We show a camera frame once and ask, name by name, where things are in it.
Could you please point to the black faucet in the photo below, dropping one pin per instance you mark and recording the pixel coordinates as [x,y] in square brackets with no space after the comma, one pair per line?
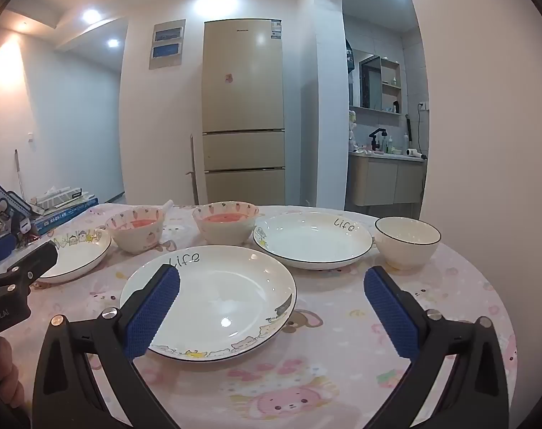
[374,140]

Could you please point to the bathroom mirror cabinet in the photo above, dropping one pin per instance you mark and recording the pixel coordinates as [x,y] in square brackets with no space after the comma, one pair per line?
[370,82]

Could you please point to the beige three-door fridge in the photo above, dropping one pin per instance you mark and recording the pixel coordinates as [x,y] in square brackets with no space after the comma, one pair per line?
[242,98]

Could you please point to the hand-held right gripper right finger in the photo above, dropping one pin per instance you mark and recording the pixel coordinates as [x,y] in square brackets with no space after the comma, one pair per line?
[389,313]

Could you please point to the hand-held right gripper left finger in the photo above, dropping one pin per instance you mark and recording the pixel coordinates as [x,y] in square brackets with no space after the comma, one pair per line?
[157,308]

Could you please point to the pink strawberry print bowl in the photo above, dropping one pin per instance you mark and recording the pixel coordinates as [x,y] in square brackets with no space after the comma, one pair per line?
[139,239]
[224,233]

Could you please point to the white bowl black rim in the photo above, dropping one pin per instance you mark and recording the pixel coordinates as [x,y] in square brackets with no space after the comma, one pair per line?
[405,250]

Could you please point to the white cartoon print plate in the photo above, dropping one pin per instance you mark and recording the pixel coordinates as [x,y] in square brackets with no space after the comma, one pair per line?
[226,295]
[311,239]
[79,259]

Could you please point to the white hair dryer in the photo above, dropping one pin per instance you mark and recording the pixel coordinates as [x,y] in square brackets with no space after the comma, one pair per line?
[414,152]

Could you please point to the white striped box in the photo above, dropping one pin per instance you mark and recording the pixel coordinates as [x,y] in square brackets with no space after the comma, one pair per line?
[56,199]

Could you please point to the grey electrical panel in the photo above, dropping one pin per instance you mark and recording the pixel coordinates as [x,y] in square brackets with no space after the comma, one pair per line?
[166,49]

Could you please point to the beige vanity cabinet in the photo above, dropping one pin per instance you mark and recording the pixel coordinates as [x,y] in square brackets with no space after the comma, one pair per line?
[382,178]

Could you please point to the round ceiling light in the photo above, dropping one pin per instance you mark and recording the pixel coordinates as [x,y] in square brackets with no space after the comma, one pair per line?
[113,43]
[91,15]

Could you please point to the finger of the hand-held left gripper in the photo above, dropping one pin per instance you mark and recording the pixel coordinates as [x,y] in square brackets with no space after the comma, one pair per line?
[0,250]
[34,260]

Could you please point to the fridge energy label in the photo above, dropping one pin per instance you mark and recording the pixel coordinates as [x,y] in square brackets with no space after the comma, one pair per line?
[276,30]

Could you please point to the white figurine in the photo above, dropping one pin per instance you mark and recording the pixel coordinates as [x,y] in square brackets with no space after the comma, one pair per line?
[353,129]

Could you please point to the dark hanging cloth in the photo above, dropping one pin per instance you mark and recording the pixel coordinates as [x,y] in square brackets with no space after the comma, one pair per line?
[349,56]

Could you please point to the black white hanging tool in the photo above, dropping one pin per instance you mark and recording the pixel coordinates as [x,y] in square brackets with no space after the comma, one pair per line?
[407,127]

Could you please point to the green bottle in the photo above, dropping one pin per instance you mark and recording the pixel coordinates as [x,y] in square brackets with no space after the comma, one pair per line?
[390,144]

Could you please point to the person's left hand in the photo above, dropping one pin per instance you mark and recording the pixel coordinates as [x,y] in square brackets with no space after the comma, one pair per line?
[5,366]

